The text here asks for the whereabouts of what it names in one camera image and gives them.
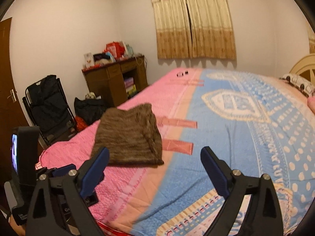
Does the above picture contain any red bag on desk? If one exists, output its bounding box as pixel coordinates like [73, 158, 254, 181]
[105, 41, 125, 59]

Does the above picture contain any black folding chair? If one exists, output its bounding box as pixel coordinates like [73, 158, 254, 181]
[22, 75, 77, 147]

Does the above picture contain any brown wooden door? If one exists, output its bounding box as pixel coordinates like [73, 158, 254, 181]
[0, 18, 28, 182]

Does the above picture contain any brown knitted sweater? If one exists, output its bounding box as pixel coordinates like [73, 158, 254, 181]
[90, 103, 164, 167]

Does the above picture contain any pink and blue bedspread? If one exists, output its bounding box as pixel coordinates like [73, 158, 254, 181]
[36, 67, 315, 236]

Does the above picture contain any dark wooden desk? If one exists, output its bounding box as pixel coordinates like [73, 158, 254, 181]
[82, 55, 148, 107]

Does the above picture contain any beige patterned curtain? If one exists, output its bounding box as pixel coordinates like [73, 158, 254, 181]
[151, 0, 236, 60]

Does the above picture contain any black bag on floor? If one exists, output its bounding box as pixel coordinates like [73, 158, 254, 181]
[74, 98, 108, 126]

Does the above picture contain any red item on floor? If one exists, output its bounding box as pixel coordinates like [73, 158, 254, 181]
[75, 116, 88, 132]

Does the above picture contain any cream wooden headboard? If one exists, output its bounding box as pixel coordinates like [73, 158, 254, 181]
[290, 53, 315, 84]

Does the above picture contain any white patterned pillow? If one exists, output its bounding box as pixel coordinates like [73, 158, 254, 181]
[280, 74, 314, 98]

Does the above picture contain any pink pillow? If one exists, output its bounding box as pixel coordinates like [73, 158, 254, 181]
[307, 96, 315, 114]

